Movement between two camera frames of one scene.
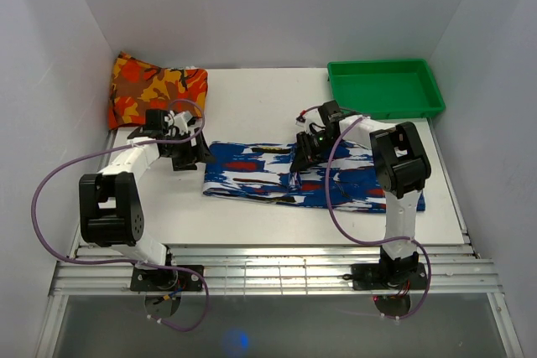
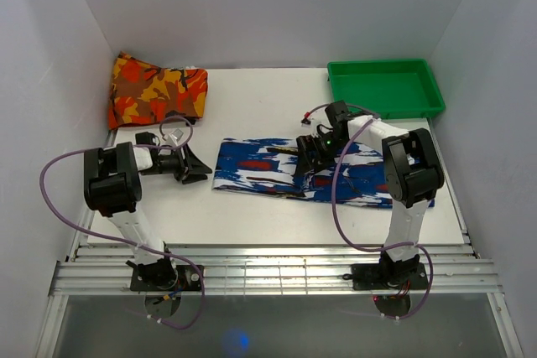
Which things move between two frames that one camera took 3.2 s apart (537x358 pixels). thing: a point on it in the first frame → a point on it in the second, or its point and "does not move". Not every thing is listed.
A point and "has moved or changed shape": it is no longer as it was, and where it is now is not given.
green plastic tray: [386, 89] does not move
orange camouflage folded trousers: [137, 86] does not move
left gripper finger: [203, 153] → [193, 163]
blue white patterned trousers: [263, 172] has moved or changed shape
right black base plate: [373, 277] does not move
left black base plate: [159, 280] does not move
